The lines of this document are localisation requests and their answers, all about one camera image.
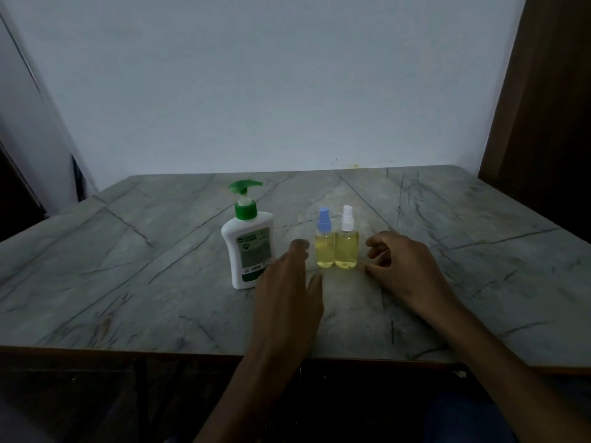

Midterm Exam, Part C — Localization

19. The person's right hand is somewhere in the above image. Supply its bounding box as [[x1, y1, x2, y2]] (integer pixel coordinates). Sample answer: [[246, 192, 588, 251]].
[[364, 231, 459, 321]]

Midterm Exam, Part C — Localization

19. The person's left hand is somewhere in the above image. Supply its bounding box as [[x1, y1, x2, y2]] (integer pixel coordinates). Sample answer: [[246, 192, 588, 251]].
[[249, 239, 325, 361]]

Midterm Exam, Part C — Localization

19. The person's right forearm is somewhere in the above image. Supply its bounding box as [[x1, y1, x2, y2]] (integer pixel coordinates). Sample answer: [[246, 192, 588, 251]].
[[427, 297, 591, 443]]

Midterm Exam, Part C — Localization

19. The person's left forearm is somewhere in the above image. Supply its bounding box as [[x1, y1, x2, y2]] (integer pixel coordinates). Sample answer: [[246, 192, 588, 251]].
[[194, 355, 306, 443]]

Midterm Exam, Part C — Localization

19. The white cap yellow spray bottle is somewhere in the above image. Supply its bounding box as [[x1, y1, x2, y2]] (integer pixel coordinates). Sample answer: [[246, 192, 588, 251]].
[[334, 205, 360, 270]]

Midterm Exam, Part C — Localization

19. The blue cap yellow spray bottle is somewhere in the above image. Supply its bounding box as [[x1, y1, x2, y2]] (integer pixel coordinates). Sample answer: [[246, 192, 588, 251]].
[[315, 207, 335, 269]]

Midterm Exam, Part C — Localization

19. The white green pump soap bottle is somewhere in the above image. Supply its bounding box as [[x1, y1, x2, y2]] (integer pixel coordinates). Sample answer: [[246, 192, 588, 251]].
[[221, 180, 275, 290]]

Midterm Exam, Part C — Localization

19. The person's blue trouser leg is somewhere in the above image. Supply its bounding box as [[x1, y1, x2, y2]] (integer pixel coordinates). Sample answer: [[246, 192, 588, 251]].
[[422, 376, 591, 443]]

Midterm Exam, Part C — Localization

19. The brown wooden door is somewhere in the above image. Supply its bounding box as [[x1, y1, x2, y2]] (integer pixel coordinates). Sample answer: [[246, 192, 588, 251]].
[[478, 0, 591, 245]]

